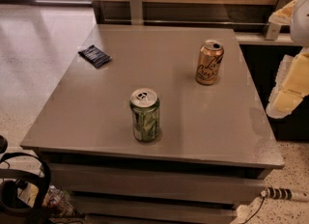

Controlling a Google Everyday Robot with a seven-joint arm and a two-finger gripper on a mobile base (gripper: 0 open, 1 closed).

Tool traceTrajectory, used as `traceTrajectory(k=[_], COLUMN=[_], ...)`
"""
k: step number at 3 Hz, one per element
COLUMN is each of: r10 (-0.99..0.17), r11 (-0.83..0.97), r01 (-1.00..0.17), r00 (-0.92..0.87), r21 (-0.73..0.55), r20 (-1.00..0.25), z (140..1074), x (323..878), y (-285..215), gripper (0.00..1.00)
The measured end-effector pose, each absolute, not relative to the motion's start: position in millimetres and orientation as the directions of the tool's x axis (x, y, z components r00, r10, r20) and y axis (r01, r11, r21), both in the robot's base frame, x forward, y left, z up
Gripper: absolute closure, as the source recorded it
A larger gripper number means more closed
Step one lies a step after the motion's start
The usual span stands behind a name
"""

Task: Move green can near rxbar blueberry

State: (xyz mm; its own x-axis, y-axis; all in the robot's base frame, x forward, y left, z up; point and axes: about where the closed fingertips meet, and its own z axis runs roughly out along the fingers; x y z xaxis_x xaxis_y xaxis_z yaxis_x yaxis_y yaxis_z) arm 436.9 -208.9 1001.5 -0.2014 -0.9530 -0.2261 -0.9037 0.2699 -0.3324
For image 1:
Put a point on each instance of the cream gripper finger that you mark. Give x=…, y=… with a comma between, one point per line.
x=291, y=85
x=284, y=16

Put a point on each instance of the green soda can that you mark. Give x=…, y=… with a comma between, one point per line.
x=144, y=104

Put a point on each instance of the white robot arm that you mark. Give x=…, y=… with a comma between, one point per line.
x=299, y=30

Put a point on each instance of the gold LaCroix can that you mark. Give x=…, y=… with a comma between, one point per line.
x=209, y=61

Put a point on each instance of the dark blue rxbar wrapper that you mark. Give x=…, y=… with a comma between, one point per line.
x=94, y=56

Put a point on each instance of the grey metal drawer cabinet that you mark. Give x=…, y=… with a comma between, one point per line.
x=170, y=131

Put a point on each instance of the clear plastic bottle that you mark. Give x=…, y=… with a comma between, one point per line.
x=58, y=201

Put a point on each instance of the right metal wall bracket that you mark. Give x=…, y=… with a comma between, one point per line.
x=272, y=31

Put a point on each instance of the metal wall bracket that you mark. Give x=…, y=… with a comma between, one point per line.
x=136, y=12
x=272, y=31

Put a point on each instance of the striped cable connector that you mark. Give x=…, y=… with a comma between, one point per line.
x=285, y=194

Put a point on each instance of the left metal wall bracket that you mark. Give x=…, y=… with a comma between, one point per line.
x=136, y=12

